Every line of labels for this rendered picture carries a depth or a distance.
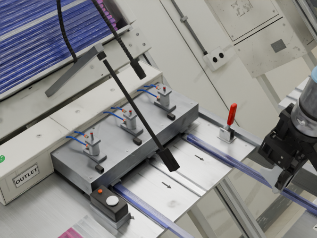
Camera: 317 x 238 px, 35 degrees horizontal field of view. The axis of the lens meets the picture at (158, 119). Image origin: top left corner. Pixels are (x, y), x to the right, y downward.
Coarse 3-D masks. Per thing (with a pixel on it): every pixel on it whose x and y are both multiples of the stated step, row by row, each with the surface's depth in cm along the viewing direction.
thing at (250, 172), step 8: (192, 136) 116; (200, 144) 114; (208, 144) 114; (216, 152) 112; (224, 160) 111; (232, 160) 110; (240, 168) 108; (248, 168) 108; (256, 176) 106; (264, 184) 105; (288, 192) 102; (296, 200) 101; (304, 200) 100; (312, 208) 98
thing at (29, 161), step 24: (120, 72) 125; (96, 96) 118; (120, 96) 118; (48, 120) 112; (72, 120) 111; (96, 120) 114; (24, 144) 106; (48, 144) 106; (0, 168) 101; (24, 168) 103; (48, 168) 109; (0, 192) 101
